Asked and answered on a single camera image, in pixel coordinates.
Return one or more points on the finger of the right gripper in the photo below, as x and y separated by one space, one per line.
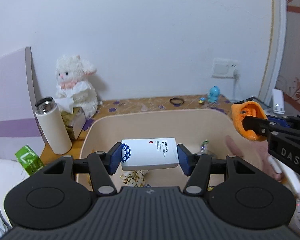
286 121
256 128

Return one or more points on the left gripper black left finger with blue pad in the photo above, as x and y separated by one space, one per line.
103 165

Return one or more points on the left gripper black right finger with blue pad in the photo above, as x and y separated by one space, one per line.
196 168

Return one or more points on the green candy bag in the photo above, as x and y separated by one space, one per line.
204 149

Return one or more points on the orange sock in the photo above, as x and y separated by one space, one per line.
241 110

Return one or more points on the floral fabric scrunchie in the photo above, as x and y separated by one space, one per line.
134 178

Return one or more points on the white small box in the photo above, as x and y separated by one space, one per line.
149 154

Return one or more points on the pink pouch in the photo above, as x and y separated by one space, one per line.
256 154

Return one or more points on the beige plastic storage bin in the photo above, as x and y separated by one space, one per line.
188 127

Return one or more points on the tissue box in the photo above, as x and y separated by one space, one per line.
73 117

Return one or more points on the blue toy figure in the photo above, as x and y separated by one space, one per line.
213 94

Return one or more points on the white thermos bottle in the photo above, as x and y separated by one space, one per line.
52 125

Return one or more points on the green drink carton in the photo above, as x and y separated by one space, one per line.
29 160

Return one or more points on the purple white headboard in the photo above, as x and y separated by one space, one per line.
18 124

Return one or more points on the white plush lamb toy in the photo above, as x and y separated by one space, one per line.
72 74

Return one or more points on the white wall socket switch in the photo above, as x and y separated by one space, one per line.
225 68

